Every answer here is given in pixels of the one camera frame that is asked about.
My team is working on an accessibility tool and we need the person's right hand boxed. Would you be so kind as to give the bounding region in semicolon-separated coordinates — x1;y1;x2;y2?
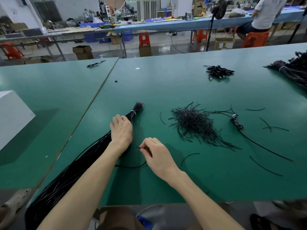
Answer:
138;137;182;186

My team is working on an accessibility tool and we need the person's left hand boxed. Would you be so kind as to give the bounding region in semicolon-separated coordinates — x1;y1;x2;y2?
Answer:
109;114;133;154

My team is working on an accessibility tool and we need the pile of black wire ties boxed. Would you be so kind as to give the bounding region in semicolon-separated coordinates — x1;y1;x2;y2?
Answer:
169;103;242;150

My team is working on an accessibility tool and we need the long black cable bundle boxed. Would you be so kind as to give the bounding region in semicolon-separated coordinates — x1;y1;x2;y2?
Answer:
25;102;145;230

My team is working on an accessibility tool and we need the small cable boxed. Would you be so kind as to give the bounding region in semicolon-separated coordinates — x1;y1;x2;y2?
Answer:
86;60;106;69

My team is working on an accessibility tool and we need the small pile of knotted cables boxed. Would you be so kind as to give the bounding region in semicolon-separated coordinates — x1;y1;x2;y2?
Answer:
204;65;236;81

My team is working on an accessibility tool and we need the large heap of black cables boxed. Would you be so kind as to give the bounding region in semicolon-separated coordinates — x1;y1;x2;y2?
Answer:
264;50;307;91

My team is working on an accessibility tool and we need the person's left forearm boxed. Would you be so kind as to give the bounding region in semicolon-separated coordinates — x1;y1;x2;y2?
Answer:
37;143;126;230

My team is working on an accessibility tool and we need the person's right forearm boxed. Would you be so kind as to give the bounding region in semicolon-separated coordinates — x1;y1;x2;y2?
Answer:
168;170;245;230

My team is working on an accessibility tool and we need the blue plastic item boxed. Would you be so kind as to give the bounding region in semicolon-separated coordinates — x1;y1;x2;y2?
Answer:
136;214;154;230

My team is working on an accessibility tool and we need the small cardboard box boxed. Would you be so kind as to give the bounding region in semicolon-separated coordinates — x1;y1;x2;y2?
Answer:
139;45;153;58

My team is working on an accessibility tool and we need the open cardboard box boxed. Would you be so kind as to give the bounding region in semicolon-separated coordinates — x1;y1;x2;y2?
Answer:
72;45;94;61

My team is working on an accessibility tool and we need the red plastic stool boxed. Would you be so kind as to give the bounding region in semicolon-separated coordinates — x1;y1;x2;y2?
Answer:
138;31;151;47

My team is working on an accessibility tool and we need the large white box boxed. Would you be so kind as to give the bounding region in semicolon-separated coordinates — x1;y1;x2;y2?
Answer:
0;90;36;151

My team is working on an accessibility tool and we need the black sandal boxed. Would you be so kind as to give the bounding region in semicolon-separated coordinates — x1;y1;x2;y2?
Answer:
249;213;291;230

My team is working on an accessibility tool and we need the orange plastic stool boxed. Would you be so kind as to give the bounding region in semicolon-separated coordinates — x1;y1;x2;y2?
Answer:
241;31;270;48
196;29;208;43
0;42;25;60

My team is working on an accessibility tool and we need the white clog shoe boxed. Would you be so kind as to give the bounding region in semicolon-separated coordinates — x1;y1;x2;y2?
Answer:
0;188;32;229

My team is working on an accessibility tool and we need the long blue workbench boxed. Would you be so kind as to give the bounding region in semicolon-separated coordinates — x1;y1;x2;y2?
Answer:
103;9;307;33

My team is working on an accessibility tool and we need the black fan on stand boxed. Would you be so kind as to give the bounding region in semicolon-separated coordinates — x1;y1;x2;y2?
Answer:
205;0;228;52

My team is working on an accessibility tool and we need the black tripod stand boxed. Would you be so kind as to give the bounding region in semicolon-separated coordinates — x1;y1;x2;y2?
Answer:
287;8;307;44

